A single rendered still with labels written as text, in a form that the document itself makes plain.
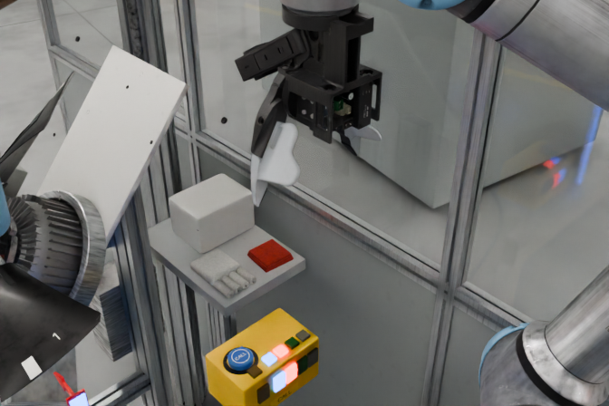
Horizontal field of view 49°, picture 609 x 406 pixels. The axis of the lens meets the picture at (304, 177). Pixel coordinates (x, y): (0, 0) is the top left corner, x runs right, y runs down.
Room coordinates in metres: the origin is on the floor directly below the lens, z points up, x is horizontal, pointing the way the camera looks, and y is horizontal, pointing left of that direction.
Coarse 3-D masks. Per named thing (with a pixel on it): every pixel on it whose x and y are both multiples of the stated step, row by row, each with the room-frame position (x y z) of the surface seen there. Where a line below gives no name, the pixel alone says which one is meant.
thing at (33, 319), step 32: (0, 288) 0.77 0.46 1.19; (32, 288) 0.77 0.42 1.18; (0, 320) 0.71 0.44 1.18; (32, 320) 0.71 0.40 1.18; (64, 320) 0.71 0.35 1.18; (96, 320) 0.70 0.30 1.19; (0, 352) 0.66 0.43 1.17; (32, 352) 0.66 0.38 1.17; (64, 352) 0.65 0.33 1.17; (0, 384) 0.61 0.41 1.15
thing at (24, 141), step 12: (72, 72) 1.02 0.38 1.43; (60, 96) 1.01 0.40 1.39; (48, 108) 0.88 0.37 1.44; (36, 120) 0.87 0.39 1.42; (48, 120) 0.84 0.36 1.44; (24, 132) 0.88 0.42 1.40; (36, 132) 0.83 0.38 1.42; (12, 144) 0.89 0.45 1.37; (24, 144) 0.95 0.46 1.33; (12, 156) 0.92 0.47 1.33; (0, 168) 0.90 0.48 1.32; (12, 168) 0.95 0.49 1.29
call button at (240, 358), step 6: (240, 348) 0.75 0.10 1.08; (246, 348) 0.75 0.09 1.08; (228, 354) 0.73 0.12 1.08; (234, 354) 0.73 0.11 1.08; (240, 354) 0.73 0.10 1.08; (246, 354) 0.73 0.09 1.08; (252, 354) 0.73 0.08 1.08; (228, 360) 0.72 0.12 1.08; (234, 360) 0.72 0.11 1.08; (240, 360) 0.72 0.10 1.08; (246, 360) 0.72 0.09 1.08; (252, 360) 0.72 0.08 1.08; (234, 366) 0.71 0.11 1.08; (240, 366) 0.71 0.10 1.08; (246, 366) 0.71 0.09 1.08
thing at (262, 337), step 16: (272, 320) 0.82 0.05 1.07; (288, 320) 0.82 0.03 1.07; (240, 336) 0.78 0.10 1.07; (256, 336) 0.78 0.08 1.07; (272, 336) 0.78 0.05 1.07; (288, 336) 0.78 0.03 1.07; (224, 352) 0.75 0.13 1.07; (256, 352) 0.75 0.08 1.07; (272, 352) 0.75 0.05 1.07; (288, 352) 0.75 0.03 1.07; (304, 352) 0.76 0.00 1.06; (208, 368) 0.73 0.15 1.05; (224, 368) 0.71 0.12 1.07; (272, 368) 0.71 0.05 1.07; (208, 384) 0.74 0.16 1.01; (224, 384) 0.71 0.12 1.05; (240, 384) 0.68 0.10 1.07; (256, 384) 0.69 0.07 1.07; (272, 384) 0.71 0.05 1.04; (288, 384) 0.73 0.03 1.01; (224, 400) 0.71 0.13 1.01; (240, 400) 0.68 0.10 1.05; (256, 400) 0.69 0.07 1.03; (272, 400) 0.71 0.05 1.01
